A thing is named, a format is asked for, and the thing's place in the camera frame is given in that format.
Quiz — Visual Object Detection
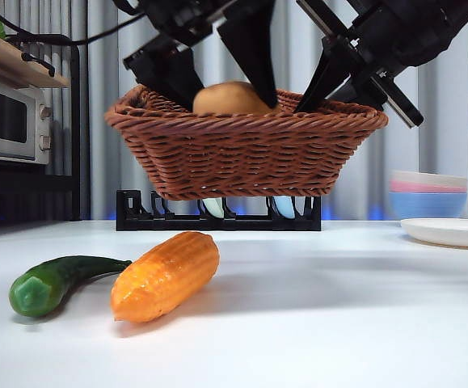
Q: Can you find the cream bowl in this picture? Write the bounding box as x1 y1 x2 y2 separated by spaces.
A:
390 170 468 189

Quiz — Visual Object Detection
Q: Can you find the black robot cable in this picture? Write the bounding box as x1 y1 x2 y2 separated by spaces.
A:
0 0 150 46

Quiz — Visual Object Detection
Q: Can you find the grey pleated curtain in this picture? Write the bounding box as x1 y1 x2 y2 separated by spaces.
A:
0 0 468 221

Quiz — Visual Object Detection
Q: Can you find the orange corn cob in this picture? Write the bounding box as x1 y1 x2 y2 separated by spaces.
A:
110 230 221 323

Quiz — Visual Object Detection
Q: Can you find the black metal shelf frame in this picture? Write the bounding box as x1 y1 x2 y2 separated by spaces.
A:
0 34 82 232

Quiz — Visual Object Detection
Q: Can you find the pink bowl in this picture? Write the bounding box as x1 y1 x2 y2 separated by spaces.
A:
390 180 468 194

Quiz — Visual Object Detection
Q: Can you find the brown wicker basket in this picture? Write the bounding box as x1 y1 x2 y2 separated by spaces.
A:
103 84 390 202

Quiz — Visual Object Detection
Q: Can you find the wooden board with black handle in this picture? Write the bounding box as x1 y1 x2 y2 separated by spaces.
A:
0 34 71 89

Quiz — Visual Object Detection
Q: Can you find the black plate rack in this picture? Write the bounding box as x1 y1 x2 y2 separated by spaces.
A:
116 188 323 232

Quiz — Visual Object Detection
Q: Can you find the green cucumber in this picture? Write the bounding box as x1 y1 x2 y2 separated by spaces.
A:
8 255 133 318

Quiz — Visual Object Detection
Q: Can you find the pale blue plate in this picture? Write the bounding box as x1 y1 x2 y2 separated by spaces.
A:
272 196 296 219

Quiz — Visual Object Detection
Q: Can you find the white flat plate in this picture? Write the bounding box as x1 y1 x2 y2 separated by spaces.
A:
400 217 468 250

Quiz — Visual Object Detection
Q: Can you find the blue bowl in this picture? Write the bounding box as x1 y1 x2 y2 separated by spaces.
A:
390 192 468 221

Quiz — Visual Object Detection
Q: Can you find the tan potato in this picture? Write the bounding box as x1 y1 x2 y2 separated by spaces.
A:
192 80 277 115

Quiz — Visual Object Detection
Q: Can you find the pale green plate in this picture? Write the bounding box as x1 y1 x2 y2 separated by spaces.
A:
201 196 225 219

